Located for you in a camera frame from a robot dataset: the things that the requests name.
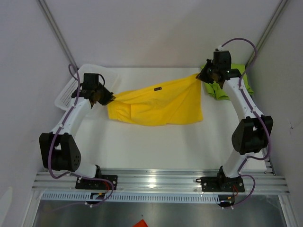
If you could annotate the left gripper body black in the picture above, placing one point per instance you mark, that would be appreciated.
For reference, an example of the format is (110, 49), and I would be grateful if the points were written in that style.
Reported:
(104, 96)

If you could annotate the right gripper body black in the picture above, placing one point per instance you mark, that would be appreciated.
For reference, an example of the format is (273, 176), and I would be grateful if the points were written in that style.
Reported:
(208, 73)

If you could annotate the lime green shorts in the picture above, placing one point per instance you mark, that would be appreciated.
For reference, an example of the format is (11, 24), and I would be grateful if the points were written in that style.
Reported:
(216, 92)

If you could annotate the yellow shorts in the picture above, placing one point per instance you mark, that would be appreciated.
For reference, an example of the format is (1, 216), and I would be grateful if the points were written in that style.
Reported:
(172, 102)

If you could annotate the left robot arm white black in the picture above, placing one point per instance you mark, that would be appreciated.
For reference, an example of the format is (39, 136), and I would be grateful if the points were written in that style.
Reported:
(59, 151)

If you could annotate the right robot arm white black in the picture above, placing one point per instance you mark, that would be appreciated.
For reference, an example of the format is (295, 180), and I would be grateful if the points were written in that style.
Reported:
(252, 133)

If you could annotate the white plastic basket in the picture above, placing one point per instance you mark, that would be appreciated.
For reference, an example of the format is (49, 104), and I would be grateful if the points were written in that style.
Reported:
(111, 77)

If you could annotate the orange object at bottom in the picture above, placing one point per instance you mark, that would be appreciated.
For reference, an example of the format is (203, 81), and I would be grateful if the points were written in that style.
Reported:
(141, 223)

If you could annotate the left corner aluminium post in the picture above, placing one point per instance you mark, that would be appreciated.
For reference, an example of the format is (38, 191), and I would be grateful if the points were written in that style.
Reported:
(56, 31)

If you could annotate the corner aluminium post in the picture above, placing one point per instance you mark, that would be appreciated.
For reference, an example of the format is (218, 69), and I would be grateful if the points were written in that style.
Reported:
(56, 31)
(272, 24)

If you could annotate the right corner aluminium post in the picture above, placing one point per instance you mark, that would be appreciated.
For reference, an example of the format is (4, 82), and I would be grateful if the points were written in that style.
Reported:
(272, 24)

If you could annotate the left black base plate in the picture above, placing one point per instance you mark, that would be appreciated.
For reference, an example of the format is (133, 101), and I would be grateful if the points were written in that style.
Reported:
(86, 184)

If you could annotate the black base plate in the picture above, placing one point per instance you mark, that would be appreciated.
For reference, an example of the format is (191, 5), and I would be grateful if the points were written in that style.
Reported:
(86, 184)
(216, 184)

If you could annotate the right side aluminium rail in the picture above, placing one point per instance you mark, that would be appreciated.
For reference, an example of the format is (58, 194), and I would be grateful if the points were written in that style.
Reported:
(265, 123)

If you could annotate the slotted cable duct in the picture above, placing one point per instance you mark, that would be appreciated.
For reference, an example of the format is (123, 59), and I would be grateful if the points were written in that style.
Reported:
(132, 197)

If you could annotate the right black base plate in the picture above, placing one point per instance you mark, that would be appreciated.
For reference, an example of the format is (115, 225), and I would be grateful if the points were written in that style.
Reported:
(216, 184)

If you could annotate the aluminium mounting rail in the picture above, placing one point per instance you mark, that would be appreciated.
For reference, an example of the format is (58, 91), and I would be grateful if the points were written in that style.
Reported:
(165, 181)

